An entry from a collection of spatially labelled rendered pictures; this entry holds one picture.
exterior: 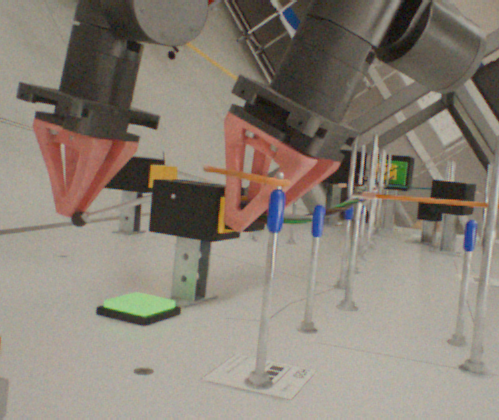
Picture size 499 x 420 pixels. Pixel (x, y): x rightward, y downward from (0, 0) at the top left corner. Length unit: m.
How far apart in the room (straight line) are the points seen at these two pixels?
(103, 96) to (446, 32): 0.26
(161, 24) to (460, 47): 0.21
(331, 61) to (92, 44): 0.20
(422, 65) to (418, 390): 0.22
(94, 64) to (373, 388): 0.32
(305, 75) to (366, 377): 0.19
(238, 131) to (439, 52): 0.15
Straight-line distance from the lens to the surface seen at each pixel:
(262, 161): 0.47
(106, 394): 0.31
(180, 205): 0.46
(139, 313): 0.42
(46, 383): 0.32
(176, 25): 0.46
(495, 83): 1.44
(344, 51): 0.42
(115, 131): 0.51
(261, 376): 0.32
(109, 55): 0.51
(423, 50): 0.45
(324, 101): 0.42
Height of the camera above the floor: 1.31
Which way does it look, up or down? 13 degrees down
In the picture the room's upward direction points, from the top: 58 degrees clockwise
